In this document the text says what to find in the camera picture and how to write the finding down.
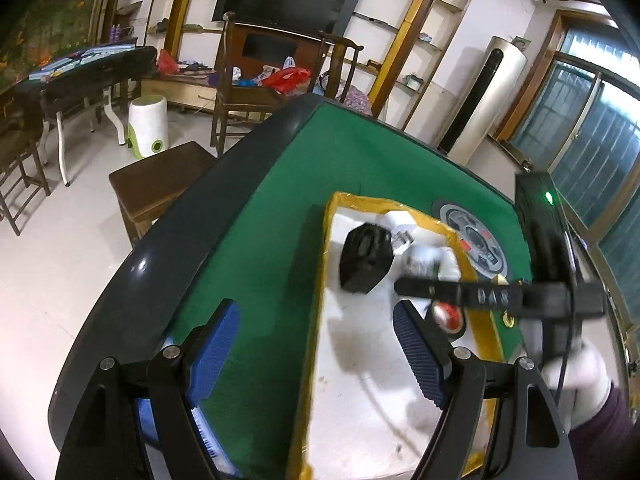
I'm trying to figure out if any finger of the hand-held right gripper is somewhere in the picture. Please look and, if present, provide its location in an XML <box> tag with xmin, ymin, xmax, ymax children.
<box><xmin>394</xmin><ymin>277</ymin><xmax>526</xmax><ymax>310</ymax></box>

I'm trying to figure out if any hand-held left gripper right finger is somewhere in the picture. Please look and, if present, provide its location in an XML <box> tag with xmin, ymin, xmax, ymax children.
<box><xmin>392</xmin><ymin>300</ymin><xmax>582</xmax><ymax>480</ymax></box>

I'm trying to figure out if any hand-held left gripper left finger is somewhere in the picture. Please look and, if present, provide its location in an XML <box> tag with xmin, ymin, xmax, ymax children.
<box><xmin>54</xmin><ymin>299</ymin><xmax>242</xmax><ymax>480</ymax></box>

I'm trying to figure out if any black electrical tape roll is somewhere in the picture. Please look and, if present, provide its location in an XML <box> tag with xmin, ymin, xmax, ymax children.
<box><xmin>431</xmin><ymin>302</ymin><xmax>467</xmax><ymax>334</ymax></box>

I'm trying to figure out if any white item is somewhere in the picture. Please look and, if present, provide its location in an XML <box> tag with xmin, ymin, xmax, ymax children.
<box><xmin>404</xmin><ymin>244</ymin><xmax>460</xmax><ymax>282</ymax></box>

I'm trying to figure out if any white foam tray gold rim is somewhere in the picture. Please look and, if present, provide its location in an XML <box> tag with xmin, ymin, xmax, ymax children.
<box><xmin>287</xmin><ymin>191</ymin><xmax>526</xmax><ymax>480</ymax></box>

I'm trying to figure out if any white charger plug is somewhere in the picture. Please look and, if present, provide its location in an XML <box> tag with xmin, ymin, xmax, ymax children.
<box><xmin>384</xmin><ymin>211</ymin><xmax>417</xmax><ymax>252</ymax></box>

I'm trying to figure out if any black keychain gadget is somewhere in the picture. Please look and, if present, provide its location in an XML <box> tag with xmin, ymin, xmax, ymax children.
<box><xmin>338</xmin><ymin>223</ymin><xmax>395</xmax><ymax>295</ymax></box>

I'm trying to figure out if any person's right forearm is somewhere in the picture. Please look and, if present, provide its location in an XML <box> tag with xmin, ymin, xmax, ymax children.
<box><xmin>567</xmin><ymin>385</ymin><xmax>640</xmax><ymax>480</ymax></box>

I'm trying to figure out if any person's right hand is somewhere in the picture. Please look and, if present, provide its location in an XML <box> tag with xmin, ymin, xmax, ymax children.
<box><xmin>542</xmin><ymin>337</ymin><xmax>612</xmax><ymax>431</ymax></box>

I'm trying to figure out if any blue white packet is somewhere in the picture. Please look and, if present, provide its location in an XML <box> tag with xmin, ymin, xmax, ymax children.
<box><xmin>136</xmin><ymin>395</ymin><xmax>237</xmax><ymax>477</ymax></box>

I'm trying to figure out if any window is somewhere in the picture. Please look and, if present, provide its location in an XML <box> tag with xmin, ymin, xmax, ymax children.
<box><xmin>505</xmin><ymin>9</ymin><xmax>640</xmax><ymax>321</ymax></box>

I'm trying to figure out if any tower air conditioner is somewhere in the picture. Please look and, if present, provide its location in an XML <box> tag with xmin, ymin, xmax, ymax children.
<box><xmin>437</xmin><ymin>36</ymin><xmax>529</xmax><ymax>167</ymax></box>

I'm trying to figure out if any brown wooden stool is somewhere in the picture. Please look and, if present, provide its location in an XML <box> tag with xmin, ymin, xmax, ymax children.
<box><xmin>108</xmin><ymin>140</ymin><xmax>219</xmax><ymax>250</ymax></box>

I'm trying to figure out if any floral cushion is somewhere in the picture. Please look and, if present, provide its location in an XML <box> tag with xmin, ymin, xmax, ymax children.
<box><xmin>345</xmin><ymin>85</ymin><xmax>373</xmax><ymax>117</ymax></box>

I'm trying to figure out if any white green plastic bin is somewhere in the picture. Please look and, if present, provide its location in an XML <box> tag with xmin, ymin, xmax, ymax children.
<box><xmin>126</xmin><ymin>94</ymin><xmax>169</xmax><ymax>161</ymax></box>

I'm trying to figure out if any low wooden cabinet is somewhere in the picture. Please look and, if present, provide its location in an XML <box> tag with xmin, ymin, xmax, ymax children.
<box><xmin>140</xmin><ymin>72</ymin><xmax>222</xmax><ymax>115</ymax></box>

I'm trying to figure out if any dark wooden chair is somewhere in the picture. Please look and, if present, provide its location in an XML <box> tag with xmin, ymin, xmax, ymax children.
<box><xmin>0</xmin><ymin>127</ymin><xmax>52</xmax><ymax>237</ymax></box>

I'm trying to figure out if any red plastic bag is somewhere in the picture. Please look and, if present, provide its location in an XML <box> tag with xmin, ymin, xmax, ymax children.
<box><xmin>261</xmin><ymin>66</ymin><xmax>312</xmax><ymax>96</ymax></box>

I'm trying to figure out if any wooden television cabinet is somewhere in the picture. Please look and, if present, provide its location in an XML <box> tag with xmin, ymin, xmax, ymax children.
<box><xmin>234</xmin><ymin>21</ymin><xmax>332</xmax><ymax>81</ymax></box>

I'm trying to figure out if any black folding table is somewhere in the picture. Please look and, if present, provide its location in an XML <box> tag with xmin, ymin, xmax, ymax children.
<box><xmin>9</xmin><ymin>44</ymin><xmax>159</xmax><ymax>187</ymax></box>

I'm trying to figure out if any gold framed wall shelf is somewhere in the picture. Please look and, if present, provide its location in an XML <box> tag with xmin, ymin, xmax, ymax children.
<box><xmin>150</xmin><ymin>0</ymin><xmax>483</xmax><ymax>132</ymax></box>

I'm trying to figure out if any floral wall painting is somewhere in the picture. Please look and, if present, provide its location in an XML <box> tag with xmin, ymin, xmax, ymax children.
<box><xmin>0</xmin><ymin>0</ymin><xmax>115</xmax><ymax>93</ymax></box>

